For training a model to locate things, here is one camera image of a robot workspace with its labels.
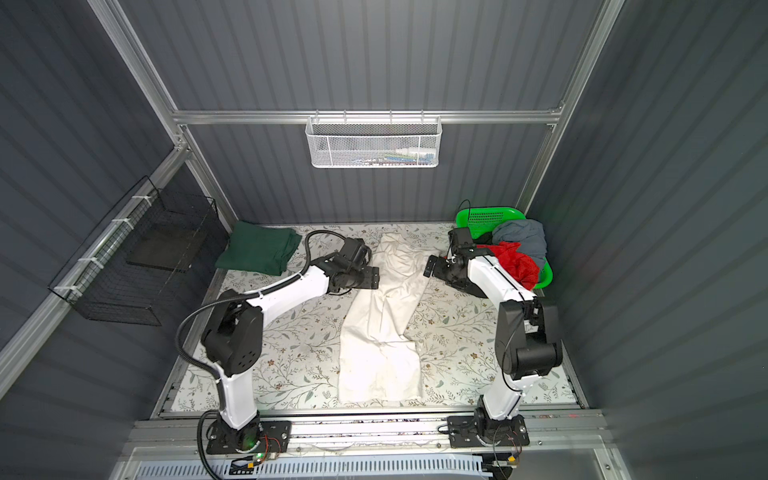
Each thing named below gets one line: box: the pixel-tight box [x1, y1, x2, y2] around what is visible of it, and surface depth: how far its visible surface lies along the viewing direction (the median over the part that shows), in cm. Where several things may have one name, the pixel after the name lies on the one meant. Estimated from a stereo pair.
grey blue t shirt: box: [492, 219, 548, 273], surface depth 104 cm
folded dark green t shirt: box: [215, 221, 302, 276], surface depth 110 cm
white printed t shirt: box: [339, 232, 438, 403], surface depth 90 cm
